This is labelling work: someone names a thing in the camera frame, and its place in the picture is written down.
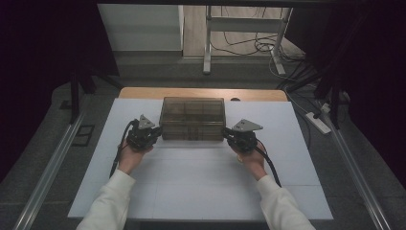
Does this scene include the black stand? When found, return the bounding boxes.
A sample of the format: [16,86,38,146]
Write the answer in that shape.
[314,73,343,128]
[69,75,97,125]

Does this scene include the person's left hand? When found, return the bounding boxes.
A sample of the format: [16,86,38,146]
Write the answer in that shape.
[118,140,154,176]

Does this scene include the person's right hand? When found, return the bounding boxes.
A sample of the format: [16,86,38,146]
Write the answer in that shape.
[229,140,268,181]

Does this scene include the black floor cables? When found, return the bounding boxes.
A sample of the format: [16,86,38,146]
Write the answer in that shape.
[210,32,307,63]

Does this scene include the white power strip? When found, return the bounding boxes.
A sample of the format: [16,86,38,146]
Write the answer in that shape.
[305,111,332,135]

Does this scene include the white desk frame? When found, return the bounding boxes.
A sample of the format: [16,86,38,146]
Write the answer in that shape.
[203,5,293,76]

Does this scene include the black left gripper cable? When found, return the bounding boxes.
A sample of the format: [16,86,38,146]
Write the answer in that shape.
[109,119,140,178]

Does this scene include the white cabinet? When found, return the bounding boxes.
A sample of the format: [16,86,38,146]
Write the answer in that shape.
[97,3,185,58]

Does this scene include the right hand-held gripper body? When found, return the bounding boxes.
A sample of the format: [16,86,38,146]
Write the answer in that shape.
[229,118,264,153]

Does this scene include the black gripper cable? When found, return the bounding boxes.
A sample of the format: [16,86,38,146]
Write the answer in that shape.
[109,119,140,178]
[255,138,282,188]

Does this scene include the brown transparent drawer box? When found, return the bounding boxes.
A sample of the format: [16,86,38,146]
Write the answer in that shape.
[158,96,227,142]

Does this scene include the dark curtain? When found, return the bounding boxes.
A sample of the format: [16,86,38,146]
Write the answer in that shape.
[285,0,406,190]
[0,0,120,183]

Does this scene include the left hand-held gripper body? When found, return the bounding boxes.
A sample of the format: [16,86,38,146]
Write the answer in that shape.
[126,114,157,151]

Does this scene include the aluminium rail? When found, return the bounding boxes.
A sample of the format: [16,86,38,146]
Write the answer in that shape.
[322,111,392,230]
[12,109,87,230]

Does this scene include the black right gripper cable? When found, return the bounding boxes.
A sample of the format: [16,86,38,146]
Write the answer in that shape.
[255,138,282,188]

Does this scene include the white table board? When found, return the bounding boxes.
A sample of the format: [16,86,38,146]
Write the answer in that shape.
[67,98,334,221]

